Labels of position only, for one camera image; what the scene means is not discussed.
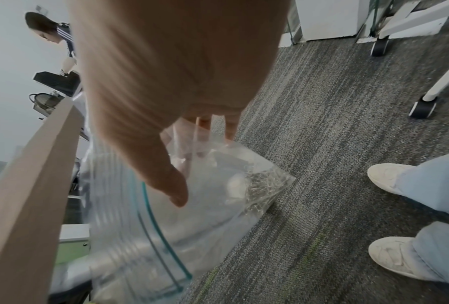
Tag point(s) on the person's right hand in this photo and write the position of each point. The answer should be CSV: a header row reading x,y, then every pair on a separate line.
x,y
164,65

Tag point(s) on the clear plastic zip bag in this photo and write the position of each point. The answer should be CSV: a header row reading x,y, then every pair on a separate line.
x,y
209,228

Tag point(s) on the black box device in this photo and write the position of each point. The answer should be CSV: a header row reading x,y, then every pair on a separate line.
x,y
57,83

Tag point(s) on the pile of metal clips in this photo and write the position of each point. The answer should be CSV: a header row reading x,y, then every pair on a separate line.
x,y
262,187

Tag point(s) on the white cabinet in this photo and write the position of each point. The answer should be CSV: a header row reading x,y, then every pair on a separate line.
x,y
327,19

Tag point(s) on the wooden table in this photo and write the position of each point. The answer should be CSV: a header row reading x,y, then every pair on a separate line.
x,y
25,196

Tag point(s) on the white and green drawer unit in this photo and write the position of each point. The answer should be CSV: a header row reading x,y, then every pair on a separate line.
x,y
74,243

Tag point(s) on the black caster wheel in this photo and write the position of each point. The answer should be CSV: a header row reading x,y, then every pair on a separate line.
x,y
422,109
379,47

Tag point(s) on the white sneaker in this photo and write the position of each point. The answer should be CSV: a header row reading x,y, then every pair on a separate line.
x,y
387,177
395,253

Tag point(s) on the light blue trouser leg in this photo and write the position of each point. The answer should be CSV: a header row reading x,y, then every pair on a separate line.
x,y
434,184
444,246

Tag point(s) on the white metal frame leg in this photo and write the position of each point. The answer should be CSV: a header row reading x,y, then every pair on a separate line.
x,y
412,25
444,80

